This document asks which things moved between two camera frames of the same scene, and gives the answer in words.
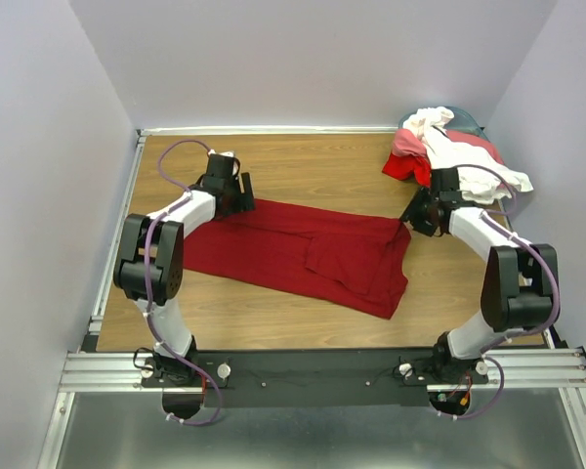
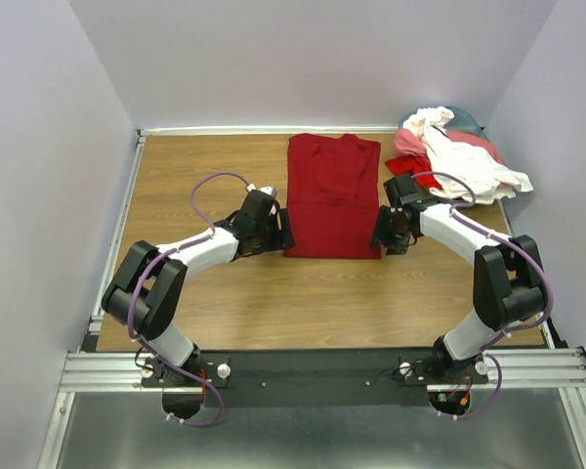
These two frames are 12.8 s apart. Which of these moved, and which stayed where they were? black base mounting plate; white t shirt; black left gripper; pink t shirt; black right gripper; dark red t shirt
Moved: dark red t shirt; black right gripper; black left gripper
Stayed: pink t shirt; black base mounting plate; white t shirt
